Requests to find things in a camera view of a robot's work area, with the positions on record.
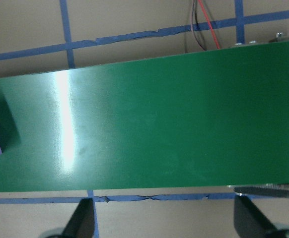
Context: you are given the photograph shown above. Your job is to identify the green belt conveyor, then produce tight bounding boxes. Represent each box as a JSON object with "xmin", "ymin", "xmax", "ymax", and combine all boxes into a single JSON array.
[{"xmin": 0, "ymin": 31, "xmax": 289, "ymax": 199}]

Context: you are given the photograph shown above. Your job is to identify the black conveyor wire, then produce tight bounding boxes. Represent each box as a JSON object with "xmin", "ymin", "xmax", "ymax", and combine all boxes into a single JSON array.
[{"xmin": 190, "ymin": 0, "xmax": 207, "ymax": 52}]

